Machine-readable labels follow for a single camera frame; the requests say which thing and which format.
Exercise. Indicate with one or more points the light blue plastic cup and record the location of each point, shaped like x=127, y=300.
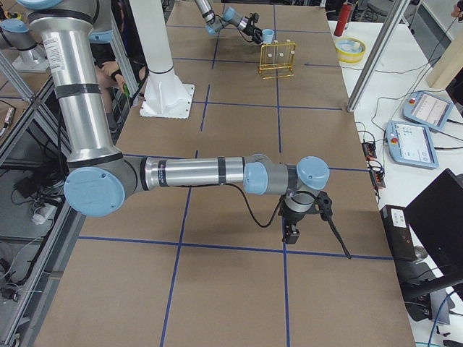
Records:
x=267, y=36

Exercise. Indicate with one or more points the near teach pendant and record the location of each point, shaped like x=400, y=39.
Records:
x=411, y=145

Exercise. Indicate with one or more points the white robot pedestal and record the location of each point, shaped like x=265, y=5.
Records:
x=165, y=95

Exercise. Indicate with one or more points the black monitor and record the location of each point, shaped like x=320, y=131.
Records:
x=435, y=216

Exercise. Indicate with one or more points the black computer box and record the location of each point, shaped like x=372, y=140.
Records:
x=398, y=233

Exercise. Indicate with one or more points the far teach pendant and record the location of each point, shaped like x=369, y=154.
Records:
x=427, y=109

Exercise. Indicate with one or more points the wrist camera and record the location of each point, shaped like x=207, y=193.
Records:
x=254, y=17
x=291, y=234

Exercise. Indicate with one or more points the orange terminal block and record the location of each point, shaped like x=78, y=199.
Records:
x=377, y=180
x=369, y=150

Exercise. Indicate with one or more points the wooden board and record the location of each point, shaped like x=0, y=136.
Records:
x=448, y=66

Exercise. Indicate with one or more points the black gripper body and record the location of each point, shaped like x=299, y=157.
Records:
x=292, y=218
x=249, y=30

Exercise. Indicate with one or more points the yellow bowl with blue plate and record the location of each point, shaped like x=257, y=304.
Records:
x=350, y=50

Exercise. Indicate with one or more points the white power strip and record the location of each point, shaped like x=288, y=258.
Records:
x=43, y=213

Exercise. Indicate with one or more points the gold wire cup holder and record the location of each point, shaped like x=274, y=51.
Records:
x=277, y=59

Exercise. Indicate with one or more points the red bottle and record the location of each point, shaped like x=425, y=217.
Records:
x=342, y=19

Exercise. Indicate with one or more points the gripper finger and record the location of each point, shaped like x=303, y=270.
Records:
x=257, y=38

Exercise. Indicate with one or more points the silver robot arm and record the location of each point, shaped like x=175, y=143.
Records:
x=215, y=23
x=101, y=177

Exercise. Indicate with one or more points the teach pendant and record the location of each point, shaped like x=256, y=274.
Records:
x=427, y=109
x=411, y=145

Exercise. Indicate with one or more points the seated person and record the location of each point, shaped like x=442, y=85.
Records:
x=107, y=68

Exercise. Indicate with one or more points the aluminium frame post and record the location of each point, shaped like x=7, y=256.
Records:
x=387, y=30

